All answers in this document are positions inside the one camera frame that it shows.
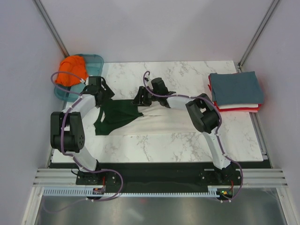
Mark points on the left aluminium frame post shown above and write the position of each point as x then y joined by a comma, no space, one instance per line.
47,20

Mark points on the folded red t shirt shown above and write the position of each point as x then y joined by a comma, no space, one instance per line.
240,109

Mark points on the teal plastic bin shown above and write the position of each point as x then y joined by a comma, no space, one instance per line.
94,65

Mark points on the right aluminium frame post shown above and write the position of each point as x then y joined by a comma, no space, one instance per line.
259,31

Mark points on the folded grey-blue t shirt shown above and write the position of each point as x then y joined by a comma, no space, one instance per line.
236,89

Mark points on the white and green t shirt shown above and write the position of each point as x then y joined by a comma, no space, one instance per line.
121,117

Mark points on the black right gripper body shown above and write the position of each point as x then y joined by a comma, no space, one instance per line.
147,96

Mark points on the aluminium frame post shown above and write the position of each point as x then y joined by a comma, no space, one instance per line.
47,20
259,31

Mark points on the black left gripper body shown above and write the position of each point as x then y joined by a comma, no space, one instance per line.
106,94

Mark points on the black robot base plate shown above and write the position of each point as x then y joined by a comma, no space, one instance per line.
153,176

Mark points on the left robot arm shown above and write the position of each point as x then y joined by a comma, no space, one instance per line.
66,127

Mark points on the folded white t shirt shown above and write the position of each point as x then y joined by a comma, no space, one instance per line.
237,106

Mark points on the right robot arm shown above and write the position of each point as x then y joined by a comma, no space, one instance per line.
204,117

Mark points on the white slotted cable duct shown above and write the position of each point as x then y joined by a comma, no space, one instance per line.
105,192

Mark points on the orange crumpled t shirt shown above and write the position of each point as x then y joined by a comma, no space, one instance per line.
72,71

